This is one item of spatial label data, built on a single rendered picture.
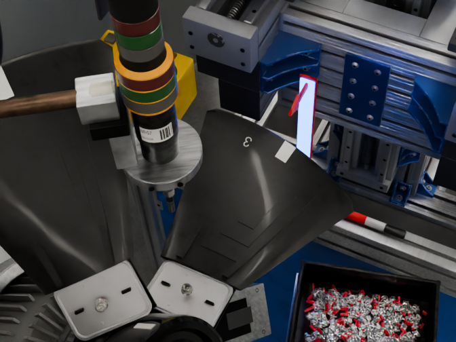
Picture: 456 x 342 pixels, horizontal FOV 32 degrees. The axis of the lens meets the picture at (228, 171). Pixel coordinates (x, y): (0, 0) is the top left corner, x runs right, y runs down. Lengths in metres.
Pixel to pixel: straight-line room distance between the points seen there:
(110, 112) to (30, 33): 1.17
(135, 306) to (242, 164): 0.26
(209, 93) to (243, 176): 1.64
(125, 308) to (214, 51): 0.73
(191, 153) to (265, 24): 0.81
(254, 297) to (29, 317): 0.32
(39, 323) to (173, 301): 0.15
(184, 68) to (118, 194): 0.48
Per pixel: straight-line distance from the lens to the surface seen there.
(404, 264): 1.36
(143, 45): 0.56
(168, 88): 0.59
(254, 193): 0.99
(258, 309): 1.11
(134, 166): 0.67
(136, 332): 0.83
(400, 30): 1.50
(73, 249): 0.83
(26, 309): 0.95
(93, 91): 0.61
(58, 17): 1.84
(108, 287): 0.84
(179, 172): 0.66
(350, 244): 1.36
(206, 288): 0.92
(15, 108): 0.62
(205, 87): 2.64
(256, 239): 0.95
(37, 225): 0.83
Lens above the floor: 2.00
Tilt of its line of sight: 55 degrees down
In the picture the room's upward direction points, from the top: 4 degrees counter-clockwise
